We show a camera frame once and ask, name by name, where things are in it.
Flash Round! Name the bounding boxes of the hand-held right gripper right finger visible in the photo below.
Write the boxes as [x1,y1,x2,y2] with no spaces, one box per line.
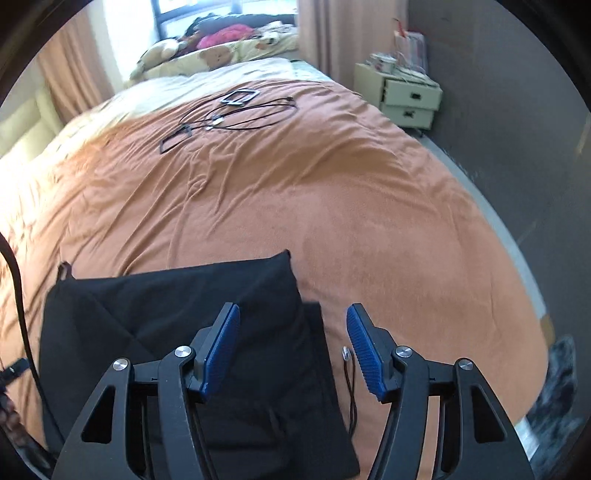
[346,303,536,480]

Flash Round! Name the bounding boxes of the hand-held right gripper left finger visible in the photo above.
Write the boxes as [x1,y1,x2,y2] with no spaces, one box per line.
[51,302,242,480]

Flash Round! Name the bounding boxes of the black pants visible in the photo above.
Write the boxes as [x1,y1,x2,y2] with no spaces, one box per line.
[39,249,362,480]

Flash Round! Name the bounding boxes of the orange blanket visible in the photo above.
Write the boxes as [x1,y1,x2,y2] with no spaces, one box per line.
[0,78,551,480]

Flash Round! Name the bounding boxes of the dark shaggy rug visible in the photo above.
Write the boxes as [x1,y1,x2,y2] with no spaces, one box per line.
[522,335,588,459]

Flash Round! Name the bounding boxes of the cream nightstand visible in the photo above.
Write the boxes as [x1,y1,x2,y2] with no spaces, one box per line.
[354,62,444,131]

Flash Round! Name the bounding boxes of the cream bed sheet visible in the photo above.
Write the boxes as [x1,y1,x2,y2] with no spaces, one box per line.
[58,58,339,141]

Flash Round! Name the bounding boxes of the white plush toy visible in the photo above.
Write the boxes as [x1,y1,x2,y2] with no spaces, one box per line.
[137,39,186,71]

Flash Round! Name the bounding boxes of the beige curtain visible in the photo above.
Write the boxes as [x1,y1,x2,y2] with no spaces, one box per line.
[36,27,119,123]
[298,0,410,88]

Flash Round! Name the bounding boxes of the clear plastic packet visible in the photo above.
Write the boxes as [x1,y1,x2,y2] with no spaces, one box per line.
[392,18,428,71]

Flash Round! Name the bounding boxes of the pink cloth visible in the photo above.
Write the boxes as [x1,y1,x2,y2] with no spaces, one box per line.
[198,24,256,48]

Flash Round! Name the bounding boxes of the black plush toy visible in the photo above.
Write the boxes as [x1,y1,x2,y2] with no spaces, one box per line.
[185,17,218,41]

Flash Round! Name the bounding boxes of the dark grey pillow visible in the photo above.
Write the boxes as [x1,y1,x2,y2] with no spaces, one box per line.
[217,13,297,29]

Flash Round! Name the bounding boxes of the thick black gripper cable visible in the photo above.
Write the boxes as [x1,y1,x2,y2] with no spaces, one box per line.
[0,231,63,467]

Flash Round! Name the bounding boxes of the black cable clip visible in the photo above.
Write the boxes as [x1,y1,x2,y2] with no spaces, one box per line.
[0,357,29,384]

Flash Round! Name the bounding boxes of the black square frame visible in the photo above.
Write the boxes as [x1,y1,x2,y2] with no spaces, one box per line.
[221,88,260,108]
[159,124,195,156]

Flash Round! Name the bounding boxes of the thin black cable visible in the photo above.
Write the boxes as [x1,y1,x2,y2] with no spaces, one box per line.
[179,95,301,133]

